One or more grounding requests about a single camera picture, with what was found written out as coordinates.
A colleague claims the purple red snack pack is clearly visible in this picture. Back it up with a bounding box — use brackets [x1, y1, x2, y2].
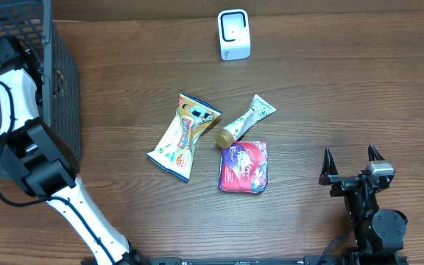
[218, 141, 268, 194]

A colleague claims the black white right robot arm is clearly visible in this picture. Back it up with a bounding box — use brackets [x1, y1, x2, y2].
[317, 145, 408, 264]

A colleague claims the grey plastic shopping basket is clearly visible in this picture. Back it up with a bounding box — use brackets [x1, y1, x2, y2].
[0, 0, 82, 159]

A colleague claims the white barcode scanner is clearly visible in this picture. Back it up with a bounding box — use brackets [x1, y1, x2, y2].
[217, 9, 251, 61]

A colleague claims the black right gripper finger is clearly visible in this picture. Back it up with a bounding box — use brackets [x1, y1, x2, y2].
[367, 144, 385, 162]
[320, 147, 338, 177]

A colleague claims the white tube gold cap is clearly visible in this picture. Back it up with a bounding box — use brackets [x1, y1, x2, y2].
[216, 94, 276, 149]

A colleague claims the yellow snack bag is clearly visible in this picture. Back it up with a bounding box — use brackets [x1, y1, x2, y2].
[146, 93, 222, 183]

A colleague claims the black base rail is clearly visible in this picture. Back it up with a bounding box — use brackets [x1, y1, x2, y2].
[149, 255, 409, 265]

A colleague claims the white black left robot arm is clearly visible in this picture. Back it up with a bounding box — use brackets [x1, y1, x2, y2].
[0, 35, 149, 264]

